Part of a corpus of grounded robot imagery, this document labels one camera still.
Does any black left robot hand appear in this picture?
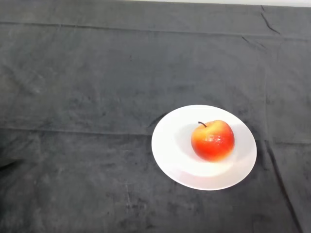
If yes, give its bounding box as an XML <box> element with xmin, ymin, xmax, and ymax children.
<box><xmin>0</xmin><ymin>159</ymin><xmax>24</xmax><ymax>171</ymax></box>

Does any red yellow apple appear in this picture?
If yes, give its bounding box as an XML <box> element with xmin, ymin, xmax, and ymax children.
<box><xmin>190</xmin><ymin>119</ymin><xmax>236</xmax><ymax>162</ymax></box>

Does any white round plate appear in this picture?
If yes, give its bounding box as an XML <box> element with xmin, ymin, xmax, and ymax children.
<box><xmin>151</xmin><ymin>104</ymin><xmax>258</xmax><ymax>191</ymax></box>

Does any black cloth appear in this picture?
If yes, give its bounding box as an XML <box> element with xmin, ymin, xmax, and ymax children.
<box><xmin>0</xmin><ymin>0</ymin><xmax>311</xmax><ymax>233</ymax></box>

